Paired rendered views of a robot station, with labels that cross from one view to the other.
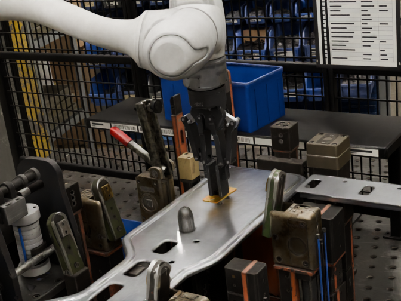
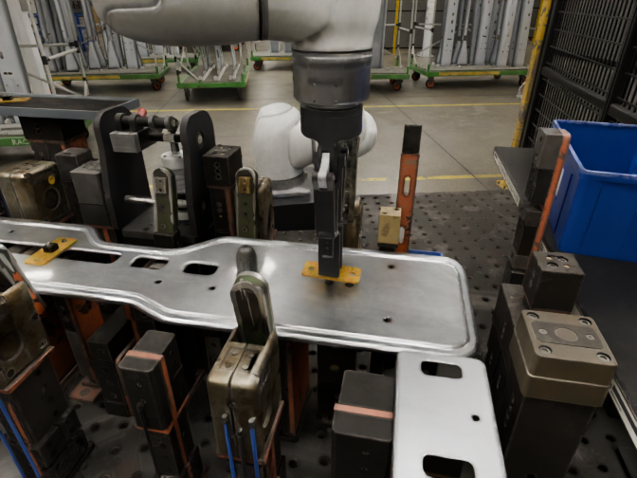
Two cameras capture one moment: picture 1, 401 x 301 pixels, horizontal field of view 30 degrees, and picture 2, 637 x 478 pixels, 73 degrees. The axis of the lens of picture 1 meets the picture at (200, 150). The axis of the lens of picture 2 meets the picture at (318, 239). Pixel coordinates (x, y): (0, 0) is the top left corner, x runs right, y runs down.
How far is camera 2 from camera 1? 1.34 m
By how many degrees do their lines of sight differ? 60
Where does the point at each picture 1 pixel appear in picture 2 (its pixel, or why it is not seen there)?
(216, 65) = (310, 65)
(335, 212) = (361, 432)
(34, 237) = not seen: hidden behind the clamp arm
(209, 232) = not seen: hidden behind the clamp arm
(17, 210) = (123, 142)
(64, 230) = (157, 188)
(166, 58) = not seen: outside the picture
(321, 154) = (521, 347)
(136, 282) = (113, 269)
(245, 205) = (327, 306)
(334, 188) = (434, 405)
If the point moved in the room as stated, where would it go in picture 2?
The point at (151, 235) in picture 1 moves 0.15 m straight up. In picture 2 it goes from (231, 251) to (222, 165)
